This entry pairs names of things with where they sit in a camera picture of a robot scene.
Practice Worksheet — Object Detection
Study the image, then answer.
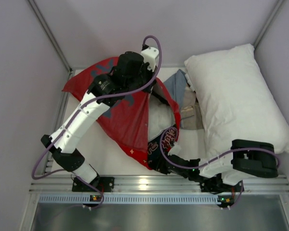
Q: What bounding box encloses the red pillowcase with grey print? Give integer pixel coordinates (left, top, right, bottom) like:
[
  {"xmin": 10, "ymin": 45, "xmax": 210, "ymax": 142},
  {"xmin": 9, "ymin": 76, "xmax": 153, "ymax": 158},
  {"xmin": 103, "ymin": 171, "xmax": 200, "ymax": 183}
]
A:
[{"xmin": 63, "ymin": 57, "xmax": 177, "ymax": 172}]

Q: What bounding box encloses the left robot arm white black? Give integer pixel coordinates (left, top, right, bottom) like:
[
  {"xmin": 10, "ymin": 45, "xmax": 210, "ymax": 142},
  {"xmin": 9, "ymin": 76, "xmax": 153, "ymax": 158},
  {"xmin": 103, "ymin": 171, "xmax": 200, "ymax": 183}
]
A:
[{"xmin": 41, "ymin": 47, "xmax": 162, "ymax": 189}]

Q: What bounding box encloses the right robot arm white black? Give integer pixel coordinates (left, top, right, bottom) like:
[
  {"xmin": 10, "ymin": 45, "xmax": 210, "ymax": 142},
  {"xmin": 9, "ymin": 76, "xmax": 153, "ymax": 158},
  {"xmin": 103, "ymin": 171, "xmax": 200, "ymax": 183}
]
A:
[{"xmin": 161, "ymin": 139, "xmax": 280, "ymax": 193}]

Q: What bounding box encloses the blue grey pillowcase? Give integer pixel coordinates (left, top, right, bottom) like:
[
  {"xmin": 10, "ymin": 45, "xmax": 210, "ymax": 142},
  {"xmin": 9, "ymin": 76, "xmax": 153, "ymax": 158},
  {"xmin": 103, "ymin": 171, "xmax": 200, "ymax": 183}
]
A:
[{"xmin": 164, "ymin": 69, "xmax": 187, "ymax": 110}]

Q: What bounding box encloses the beige grey pillowcase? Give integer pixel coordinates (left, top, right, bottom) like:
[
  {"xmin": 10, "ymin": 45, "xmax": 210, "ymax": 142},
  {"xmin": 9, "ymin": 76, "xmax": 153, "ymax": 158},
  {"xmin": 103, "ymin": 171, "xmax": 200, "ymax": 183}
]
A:
[{"xmin": 180, "ymin": 84, "xmax": 204, "ymax": 130}]

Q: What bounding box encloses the white bare pillow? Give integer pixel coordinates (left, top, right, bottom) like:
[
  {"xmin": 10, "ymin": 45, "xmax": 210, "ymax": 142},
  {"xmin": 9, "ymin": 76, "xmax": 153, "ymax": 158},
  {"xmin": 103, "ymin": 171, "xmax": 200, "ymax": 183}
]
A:
[{"xmin": 184, "ymin": 44, "xmax": 289, "ymax": 157}]

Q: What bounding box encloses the aluminium mounting rail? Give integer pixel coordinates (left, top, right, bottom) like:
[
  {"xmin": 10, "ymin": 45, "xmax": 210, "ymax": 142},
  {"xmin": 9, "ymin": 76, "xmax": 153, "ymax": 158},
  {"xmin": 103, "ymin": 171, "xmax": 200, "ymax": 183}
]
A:
[{"xmin": 29, "ymin": 175, "xmax": 289, "ymax": 194}]

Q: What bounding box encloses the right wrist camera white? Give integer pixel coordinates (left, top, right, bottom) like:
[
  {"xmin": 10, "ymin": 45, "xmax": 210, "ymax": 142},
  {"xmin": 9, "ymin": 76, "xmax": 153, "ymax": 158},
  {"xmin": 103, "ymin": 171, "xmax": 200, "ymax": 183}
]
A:
[{"xmin": 168, "ymin": 142, "xmax": 181, "ymax": 156}]

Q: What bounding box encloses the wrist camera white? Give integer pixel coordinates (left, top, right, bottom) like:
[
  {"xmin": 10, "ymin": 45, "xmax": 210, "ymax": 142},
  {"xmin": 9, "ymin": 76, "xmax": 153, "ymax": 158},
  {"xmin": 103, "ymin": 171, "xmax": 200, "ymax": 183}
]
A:
[
  {"xmin": 168, "ymin": 142, "xmax": 181, "ymax": 156},
  {"xmin": 140, "ymin": 47, "xmax": 159, "ymax": 72}
]

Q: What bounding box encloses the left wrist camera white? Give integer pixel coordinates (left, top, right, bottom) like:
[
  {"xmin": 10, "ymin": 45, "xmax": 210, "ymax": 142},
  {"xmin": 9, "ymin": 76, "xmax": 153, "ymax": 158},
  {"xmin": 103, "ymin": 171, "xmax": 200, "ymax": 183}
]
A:
[{"xmin": 140, "ymin": 47, "xmax": 159, "ymax": 72}]

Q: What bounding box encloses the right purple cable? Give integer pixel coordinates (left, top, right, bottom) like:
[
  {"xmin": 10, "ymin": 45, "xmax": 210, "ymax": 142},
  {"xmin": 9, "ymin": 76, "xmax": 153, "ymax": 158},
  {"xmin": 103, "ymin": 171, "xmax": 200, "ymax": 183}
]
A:
[{"xmin": 160, "ymin": 128, "xmax": 280, "ymax": 207}]

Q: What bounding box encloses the purple cable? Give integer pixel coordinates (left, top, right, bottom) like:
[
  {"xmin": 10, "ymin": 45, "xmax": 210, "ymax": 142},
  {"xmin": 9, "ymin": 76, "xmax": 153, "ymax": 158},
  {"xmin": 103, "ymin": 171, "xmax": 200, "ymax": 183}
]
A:
[
  {"xmin": 160, "ymin": 128, "xmax": 280, "ymax": 207},
  {"xmin": 30, "ymin": 35, "xmax": 163, "ymax": 210}
]

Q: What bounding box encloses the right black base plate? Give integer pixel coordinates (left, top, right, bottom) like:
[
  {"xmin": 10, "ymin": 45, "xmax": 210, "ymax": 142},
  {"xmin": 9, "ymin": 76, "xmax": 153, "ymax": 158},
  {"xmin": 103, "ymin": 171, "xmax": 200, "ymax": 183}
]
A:
[{"xmin": 200, "ymin": 175, "xmax": 242, "ymax": 194}]

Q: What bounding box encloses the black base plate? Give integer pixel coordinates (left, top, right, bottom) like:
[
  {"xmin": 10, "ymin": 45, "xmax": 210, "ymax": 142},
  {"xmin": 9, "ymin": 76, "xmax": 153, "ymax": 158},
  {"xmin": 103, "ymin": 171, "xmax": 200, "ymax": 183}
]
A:
[
  {"xmin": 200, "ymin": 175, "xmax": 242, "ymax": 194},
  {"xmin": 72, "ymin": 177, "xmax": 115, "ymax": 193}
]

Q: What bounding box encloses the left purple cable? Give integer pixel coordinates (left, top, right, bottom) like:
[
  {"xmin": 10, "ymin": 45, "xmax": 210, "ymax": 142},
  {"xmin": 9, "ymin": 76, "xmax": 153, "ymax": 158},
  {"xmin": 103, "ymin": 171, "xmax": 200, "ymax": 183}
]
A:
[{"xmin": 30, "ymin": 35, "xmax": 163, "ymax": 210}]

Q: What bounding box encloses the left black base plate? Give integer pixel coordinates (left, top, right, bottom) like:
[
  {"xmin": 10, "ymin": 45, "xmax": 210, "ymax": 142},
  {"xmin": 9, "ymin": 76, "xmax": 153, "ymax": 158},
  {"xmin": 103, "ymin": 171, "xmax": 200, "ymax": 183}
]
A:
[{"xmin": 72, "ymin": 177, "xmax": 115, "ymax": 193}]

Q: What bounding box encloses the left aluminium corner post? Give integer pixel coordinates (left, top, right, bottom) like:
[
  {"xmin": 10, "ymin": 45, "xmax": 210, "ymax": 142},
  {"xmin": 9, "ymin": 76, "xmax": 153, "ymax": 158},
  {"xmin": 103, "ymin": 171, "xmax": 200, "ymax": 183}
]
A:
[{"xmin": 26, "ymin": 0, "xmax": 73, "ymax": 73}]

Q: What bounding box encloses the aluminium corner post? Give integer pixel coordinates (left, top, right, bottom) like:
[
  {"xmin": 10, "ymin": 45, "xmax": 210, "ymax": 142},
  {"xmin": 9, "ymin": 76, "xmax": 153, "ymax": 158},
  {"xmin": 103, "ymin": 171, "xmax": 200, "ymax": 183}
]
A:
[
  {"xmin": 253, "ymin": 0, "xmax": 287, "ymax": 50},
  {"xmin": 26, "ymin": 0, "xmax": 73, "ymax": 73}
]

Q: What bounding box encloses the white slotted cable duct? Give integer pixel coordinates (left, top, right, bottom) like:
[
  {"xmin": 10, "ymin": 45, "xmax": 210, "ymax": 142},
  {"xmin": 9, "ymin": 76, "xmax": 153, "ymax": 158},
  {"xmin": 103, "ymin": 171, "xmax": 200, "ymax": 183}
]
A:
[{"xmin": 38, "ymin": 194, "xmax": 234, "ymax": 205}]

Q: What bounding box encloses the right aluminium corner post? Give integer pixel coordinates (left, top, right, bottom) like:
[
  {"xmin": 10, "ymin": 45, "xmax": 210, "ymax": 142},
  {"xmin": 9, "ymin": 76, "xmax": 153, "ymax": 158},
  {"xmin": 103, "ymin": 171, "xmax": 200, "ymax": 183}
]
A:
[{"xmin": 253, "ymin": 0, "xmax": 287, "ymax": 50}]

